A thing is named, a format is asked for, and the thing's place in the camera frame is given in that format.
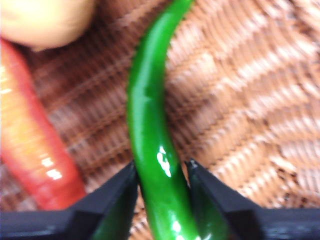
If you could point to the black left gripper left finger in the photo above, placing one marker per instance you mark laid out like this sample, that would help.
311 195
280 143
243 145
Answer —
62 225

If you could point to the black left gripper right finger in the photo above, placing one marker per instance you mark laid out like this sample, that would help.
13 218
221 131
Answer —
262 225

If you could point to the long green pepper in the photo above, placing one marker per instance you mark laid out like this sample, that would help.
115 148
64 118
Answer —
147 112

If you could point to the orange carrot with green leaves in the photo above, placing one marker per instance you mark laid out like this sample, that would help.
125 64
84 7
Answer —
27 150

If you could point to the brown woven wicker basket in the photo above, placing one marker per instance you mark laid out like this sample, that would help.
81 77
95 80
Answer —
237 100

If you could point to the yellow-brown potato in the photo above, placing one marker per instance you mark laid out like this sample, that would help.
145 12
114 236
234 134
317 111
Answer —
45 20

